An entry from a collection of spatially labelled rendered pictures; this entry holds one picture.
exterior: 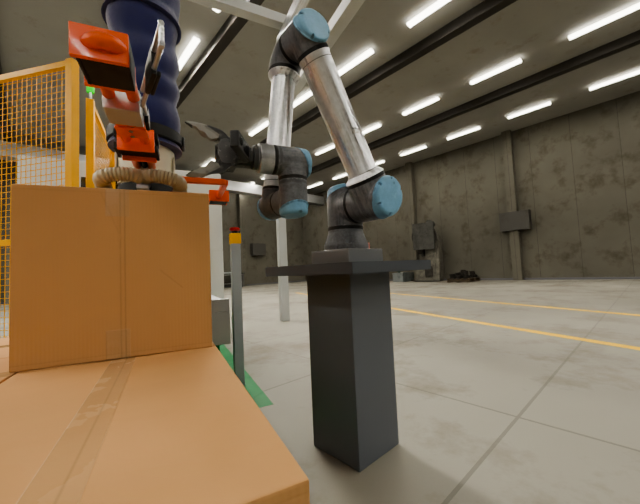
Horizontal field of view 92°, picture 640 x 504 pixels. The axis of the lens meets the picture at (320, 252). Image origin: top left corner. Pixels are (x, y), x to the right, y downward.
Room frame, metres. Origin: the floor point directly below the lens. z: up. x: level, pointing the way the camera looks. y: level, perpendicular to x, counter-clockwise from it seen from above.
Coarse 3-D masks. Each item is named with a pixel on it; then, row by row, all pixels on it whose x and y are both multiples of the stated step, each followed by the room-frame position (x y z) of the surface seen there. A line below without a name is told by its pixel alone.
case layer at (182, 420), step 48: (0, 384) 0.58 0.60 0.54; (48, 384) 0.57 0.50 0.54; (96, 384) 0.56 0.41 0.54; (144, 384) 0.55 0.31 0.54; (192, 384) 0.53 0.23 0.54; (240, 384) 0.52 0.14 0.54; (0, 432) 0.40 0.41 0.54; (48, 432) 0.39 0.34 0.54; (96, 432) 0.38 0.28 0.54; (144, 432) 0.38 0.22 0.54; (192, 432) 0.37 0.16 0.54; (240, 432) 0.37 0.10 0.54; (0, 480) 0.30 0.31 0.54; (48, 480) 0.30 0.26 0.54; (96, 480) 0.30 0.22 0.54; (144, 480) 0.29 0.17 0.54; (192, 480) 0.29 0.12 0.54; (240, 480) 0.29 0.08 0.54; (288, 480) 0.28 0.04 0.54
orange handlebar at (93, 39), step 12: (84, 36) 0.42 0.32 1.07; (96, 36) 0.42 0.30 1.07; (108, 36) 0.43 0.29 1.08; (96, 48) 0.43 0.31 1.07; (108, 48) 0.43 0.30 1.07; (120, 48) 0.44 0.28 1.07; (108, 96) 0.55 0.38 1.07; (132, 96) 0.55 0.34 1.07; (120, 132) 0.68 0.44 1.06; (132, 132) 0.68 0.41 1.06; (144, 132) 0.69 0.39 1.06; (192, 180) 1.11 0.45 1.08; (204, 180) 1.13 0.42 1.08; (216, 180) 1.14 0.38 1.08
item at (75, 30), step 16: (80, 32) 0.42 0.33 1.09; (112, 32) 0.44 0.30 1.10; (80, 48) 0.42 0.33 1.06; (128, 48) 0.45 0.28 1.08; (80, 64) 0.44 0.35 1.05; (96, 64) 0.44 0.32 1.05; (112, 64) 0.45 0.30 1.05; (128, 64) 0.45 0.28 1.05; (96, 80) 0.48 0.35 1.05; (112, 80) 0.48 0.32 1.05; (128, 80) 0.49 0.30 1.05
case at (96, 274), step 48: (48, 192) 0.67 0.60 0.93; (96, 192) 0.71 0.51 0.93; (144, 192) 0.74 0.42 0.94; (48, 240) 0.67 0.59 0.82; (96, 240) 0.71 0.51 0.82; (144, 240) 0.74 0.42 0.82; (192, 240) 0.79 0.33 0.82; (48, 288) 0.67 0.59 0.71; (96, 288) 0.71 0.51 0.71; (144, 288) 0.74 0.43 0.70; (192, 288) 0.78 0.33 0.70; (48, 336) 0.67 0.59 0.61; (96, 336) 0.71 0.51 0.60; (144, 336) 0.74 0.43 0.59; (192, 336) 0.78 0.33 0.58
